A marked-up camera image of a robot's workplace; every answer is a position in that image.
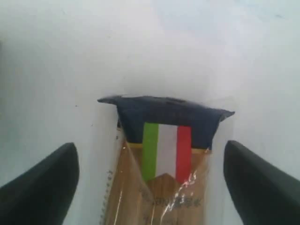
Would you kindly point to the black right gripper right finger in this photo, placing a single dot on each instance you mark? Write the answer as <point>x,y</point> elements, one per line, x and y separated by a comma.
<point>261,193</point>

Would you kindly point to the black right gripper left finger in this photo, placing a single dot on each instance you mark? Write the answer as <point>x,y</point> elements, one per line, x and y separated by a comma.
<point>43,194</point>

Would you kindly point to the spaghetti pack dark wrapper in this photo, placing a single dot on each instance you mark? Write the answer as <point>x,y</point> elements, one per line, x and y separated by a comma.
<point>161,172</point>

